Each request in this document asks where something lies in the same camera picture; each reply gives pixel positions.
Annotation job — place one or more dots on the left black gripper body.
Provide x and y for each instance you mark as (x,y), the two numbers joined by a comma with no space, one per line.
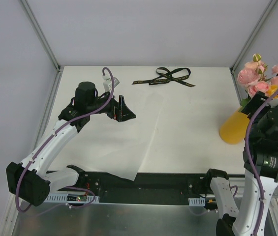
(118,111)

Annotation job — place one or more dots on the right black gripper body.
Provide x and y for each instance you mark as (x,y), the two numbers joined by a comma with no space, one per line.
(256,103)

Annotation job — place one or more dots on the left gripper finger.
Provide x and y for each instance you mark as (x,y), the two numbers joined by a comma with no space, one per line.
(127,114)
(120,106)

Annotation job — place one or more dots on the yellow flower stem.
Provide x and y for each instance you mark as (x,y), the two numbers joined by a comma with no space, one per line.
(272,89)

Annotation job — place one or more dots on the white wrapping paper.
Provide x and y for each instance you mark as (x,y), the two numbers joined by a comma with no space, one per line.
(118,148)

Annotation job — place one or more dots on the black ribbon gold lettering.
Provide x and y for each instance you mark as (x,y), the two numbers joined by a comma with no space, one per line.
(166,76)

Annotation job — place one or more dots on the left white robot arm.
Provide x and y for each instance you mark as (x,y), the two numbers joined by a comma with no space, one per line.
(29,180)

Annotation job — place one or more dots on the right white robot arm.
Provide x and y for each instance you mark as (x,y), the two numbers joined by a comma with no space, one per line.
(260,157)

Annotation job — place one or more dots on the yellow cylindrical vase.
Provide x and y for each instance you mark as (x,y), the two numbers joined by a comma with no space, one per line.
(233,130)

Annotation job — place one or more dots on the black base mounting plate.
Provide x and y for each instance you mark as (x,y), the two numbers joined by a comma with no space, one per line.
(149,188)

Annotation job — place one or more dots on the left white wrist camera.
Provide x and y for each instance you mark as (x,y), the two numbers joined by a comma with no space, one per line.
(108,82)

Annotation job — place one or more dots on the left white cable duct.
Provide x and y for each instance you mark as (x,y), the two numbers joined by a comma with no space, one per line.
(71,198)

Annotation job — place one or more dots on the white cable duct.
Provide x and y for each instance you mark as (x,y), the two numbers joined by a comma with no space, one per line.
(71,198)
(197,202)

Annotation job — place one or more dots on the right aluminium frame post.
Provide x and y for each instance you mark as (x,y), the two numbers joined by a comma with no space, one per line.
(254,33)

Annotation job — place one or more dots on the aluminium frame post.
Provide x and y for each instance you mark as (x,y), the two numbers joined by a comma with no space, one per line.
(254,33)
(39,33)

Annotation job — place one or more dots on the right white cable duct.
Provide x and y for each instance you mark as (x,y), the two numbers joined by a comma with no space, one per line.
(197,202)

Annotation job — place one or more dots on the left aluminium frame post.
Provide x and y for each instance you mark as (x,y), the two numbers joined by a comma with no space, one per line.
(39,33)

